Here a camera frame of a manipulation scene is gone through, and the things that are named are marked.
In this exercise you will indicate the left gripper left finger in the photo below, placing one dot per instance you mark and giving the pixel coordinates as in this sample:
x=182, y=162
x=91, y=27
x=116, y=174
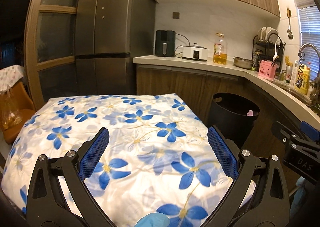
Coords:
x=58, y=195

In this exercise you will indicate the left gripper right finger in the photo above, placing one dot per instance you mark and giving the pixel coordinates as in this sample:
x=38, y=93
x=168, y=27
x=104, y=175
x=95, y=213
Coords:
x=258, y=194

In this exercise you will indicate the black trash bin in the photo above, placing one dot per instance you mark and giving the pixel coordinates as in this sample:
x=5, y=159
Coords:
x=228, y=112

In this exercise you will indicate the blue gloved right hand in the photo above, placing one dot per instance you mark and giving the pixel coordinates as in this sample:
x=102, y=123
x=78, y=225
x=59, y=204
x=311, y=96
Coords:
x=153, y=220

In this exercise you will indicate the yellow detergent bottle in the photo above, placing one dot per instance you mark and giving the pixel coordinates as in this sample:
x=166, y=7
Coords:
x=303, y=75

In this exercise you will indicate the pink utensil holder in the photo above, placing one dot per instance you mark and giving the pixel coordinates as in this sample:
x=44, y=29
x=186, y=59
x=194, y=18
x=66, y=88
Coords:
x=267, y=70

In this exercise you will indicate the orange chair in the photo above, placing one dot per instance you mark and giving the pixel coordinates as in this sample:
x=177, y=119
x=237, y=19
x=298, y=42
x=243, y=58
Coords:
x=16, y=108

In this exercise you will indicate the floral blue white tablecloth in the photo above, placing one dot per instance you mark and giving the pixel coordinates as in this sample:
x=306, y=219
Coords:
x=158, y=158

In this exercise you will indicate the steel bowl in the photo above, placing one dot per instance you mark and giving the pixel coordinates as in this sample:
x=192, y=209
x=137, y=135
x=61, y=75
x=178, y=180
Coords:
x=243, y=63

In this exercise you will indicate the black dish rack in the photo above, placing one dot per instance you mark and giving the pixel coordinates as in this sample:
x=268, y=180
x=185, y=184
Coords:
x=265, y=44

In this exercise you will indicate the hanging spatula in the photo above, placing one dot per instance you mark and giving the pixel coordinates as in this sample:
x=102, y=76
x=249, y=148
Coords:
x=289, y=30

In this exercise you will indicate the wooden lower cabinet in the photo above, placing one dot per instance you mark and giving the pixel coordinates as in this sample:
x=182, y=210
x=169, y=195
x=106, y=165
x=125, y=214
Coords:
x=196, y=88

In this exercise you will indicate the cooking oil bottle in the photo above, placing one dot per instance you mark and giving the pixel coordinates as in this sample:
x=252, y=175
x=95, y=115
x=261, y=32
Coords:
x=220, y=49

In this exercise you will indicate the polka dot cloth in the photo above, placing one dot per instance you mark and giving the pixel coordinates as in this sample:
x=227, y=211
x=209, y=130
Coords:
x=9, y=76

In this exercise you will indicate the window blinds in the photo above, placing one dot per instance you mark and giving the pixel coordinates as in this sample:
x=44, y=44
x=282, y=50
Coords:
x=310, y=31

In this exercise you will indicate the wooden glass door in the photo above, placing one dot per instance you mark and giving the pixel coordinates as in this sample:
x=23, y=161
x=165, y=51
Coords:
x=49, y=52

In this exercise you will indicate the white rice cooker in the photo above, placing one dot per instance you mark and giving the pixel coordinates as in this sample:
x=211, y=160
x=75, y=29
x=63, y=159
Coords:
x=195, y=52

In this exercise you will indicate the black air fryer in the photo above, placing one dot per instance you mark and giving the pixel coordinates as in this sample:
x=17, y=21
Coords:
x=165, y=43

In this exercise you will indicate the dark grey refrigerator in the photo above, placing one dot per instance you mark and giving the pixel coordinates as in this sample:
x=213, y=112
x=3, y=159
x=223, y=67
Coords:
x=109, y=34

